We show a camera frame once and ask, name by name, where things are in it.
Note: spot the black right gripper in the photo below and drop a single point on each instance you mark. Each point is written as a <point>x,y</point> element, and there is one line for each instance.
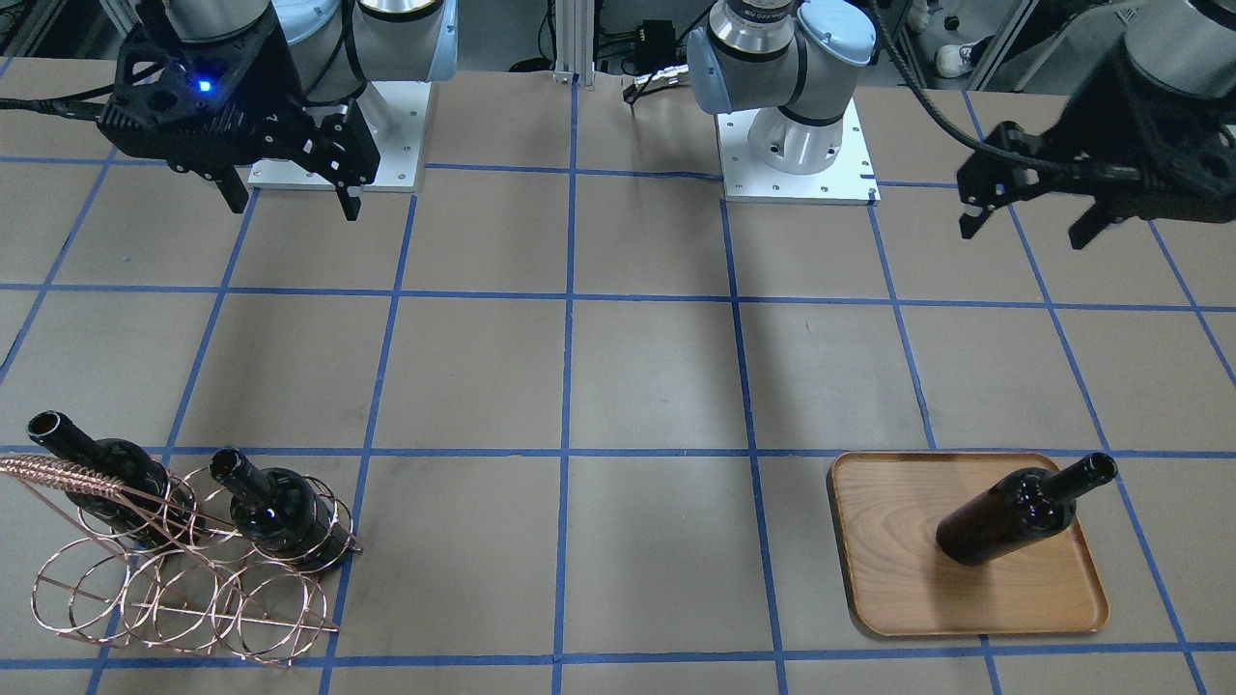
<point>273,85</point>

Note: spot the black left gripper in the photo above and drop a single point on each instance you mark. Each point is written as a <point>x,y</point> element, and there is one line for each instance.
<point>1089,124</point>

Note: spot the dark wine bottle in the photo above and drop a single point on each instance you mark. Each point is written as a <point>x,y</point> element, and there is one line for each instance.
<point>117,459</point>
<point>280,512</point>
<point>1029,505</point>

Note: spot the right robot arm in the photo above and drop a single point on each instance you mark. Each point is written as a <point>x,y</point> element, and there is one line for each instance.
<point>339,47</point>

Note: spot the wooden tray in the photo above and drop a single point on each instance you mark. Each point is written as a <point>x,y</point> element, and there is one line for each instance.
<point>886,508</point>

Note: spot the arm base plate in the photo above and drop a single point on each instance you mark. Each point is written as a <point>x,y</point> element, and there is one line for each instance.
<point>397,114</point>
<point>766,158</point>

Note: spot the aluminium frame post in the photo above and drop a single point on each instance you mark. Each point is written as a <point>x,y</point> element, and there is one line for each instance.
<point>574,38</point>

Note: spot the copper wire wine basket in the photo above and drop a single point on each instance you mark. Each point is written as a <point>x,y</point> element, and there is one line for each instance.
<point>218,594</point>

